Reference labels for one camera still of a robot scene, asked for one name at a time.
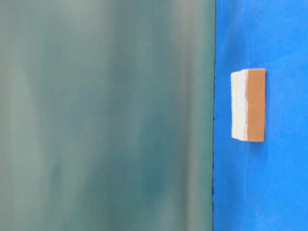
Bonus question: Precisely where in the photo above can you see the white and brown sponge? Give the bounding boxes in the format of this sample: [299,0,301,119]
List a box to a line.
[231,69,266,142]

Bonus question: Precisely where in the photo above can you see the blue table cloth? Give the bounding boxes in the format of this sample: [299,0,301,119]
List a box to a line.
[213,0,308,231]

